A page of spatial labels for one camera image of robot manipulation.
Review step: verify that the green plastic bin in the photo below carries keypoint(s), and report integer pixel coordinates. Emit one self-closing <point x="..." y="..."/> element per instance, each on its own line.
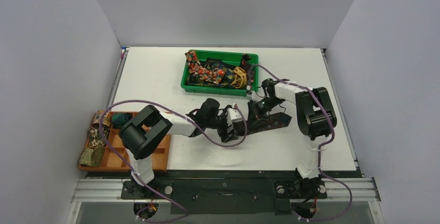
<point x="232" y="58"/>

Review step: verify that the colourful rolled tie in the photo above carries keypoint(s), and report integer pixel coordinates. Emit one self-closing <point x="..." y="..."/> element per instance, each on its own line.
<point x="104" y="116"/>

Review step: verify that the orange compartment tray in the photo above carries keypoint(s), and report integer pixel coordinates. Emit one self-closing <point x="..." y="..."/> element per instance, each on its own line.
<point x="111" y="162"/>

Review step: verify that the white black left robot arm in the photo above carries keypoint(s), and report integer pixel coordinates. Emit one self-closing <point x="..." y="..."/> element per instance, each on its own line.
<point x="143" y="133"/>

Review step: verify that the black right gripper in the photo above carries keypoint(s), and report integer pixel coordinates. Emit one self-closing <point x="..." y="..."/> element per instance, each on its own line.
<point x="257" y="109"/>

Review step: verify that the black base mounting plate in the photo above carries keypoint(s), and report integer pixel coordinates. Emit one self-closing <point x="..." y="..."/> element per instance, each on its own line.
<point x="241" y="204"/>

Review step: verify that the yellow patterned tie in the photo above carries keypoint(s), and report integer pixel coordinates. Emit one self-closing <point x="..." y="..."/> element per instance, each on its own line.
<point x="239" y="78"/>

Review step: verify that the dark teal rolled tie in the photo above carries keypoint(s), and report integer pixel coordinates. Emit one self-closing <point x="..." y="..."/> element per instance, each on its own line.
<point x="118" y="120"/>

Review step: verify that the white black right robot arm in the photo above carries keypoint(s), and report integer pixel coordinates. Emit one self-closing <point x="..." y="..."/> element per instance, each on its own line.
<point x="316" y="120"/>

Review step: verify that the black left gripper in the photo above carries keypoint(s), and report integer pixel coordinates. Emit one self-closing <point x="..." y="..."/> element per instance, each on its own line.
<point x="223" y="134"/>

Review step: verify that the dark navy patterned tie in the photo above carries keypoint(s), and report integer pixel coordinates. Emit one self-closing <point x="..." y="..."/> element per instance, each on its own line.
<point x="227" y="79"/>

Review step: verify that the brown floral rolled tie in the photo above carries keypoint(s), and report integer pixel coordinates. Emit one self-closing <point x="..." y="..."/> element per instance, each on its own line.
<point x="95" y="138"/>

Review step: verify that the aluminium frame rail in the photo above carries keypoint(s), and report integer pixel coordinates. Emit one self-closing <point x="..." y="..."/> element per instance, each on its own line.
<point x="117" y="190"/>

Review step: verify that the red floral patterned tie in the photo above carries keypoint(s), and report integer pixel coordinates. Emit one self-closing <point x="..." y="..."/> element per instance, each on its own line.
<point x="213" y="73"/>

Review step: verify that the dark brown blue-patterned tie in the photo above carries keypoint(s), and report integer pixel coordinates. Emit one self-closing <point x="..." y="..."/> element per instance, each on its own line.
<point x="271" y="122"/>

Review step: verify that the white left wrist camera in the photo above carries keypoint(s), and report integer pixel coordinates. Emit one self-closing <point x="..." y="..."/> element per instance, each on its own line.
<point x="233" y="116"/>

